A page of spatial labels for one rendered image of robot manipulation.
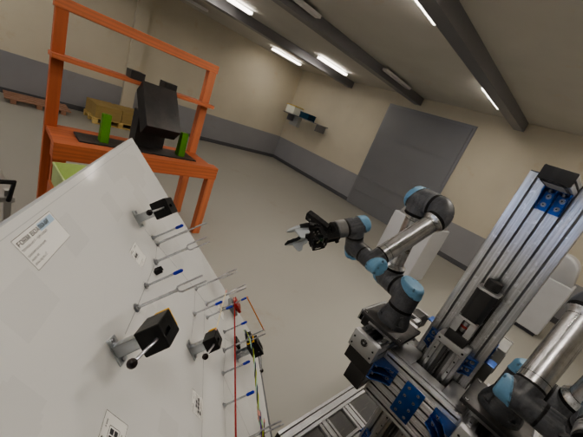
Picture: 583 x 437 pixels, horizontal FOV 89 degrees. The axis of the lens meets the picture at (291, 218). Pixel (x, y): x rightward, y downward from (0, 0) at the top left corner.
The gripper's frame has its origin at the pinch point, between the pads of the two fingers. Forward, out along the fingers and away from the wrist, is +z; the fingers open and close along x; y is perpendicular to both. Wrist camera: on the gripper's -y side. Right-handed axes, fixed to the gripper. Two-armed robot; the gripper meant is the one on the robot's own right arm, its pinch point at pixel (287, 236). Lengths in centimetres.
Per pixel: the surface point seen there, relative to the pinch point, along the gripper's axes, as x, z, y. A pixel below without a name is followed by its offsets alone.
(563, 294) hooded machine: 296, -490, 18
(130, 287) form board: -36, 47, 29
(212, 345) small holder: -18, 34, 39
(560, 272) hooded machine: 279, -500, -10
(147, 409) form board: -34, 45, 51
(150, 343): -46, 41, 45
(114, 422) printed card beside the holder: -41, 48, 53
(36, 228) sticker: -56, 53, 29
